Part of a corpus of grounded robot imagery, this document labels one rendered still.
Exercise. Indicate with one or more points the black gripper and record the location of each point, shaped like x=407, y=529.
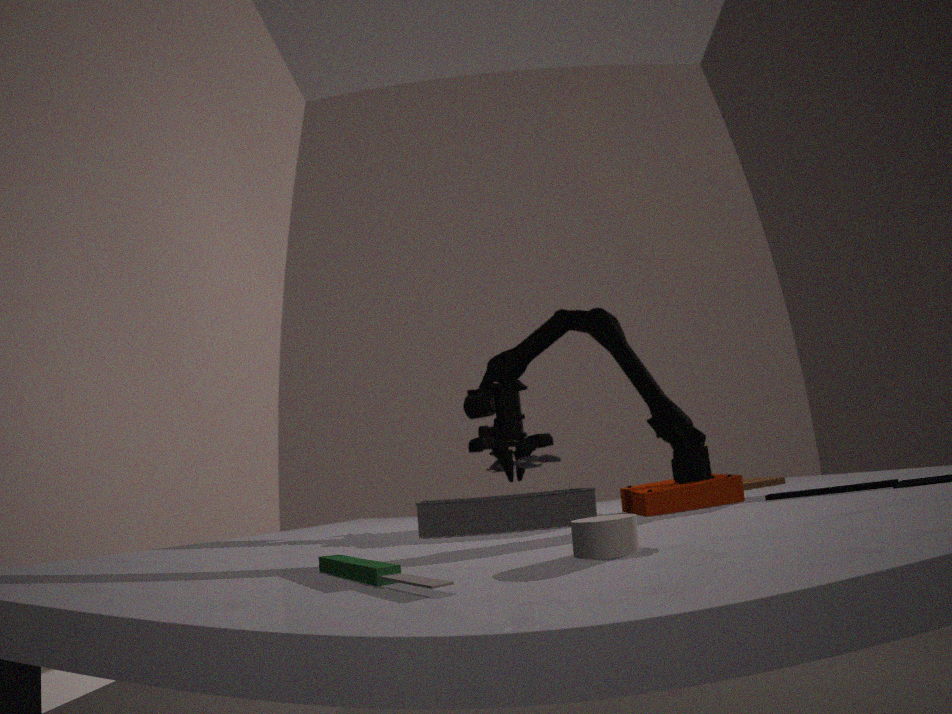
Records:
x=509, y=424

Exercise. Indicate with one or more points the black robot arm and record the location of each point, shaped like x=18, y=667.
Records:
x=690, y=462

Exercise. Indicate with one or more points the grey cylinder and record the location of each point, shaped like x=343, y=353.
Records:
x=602, y=537

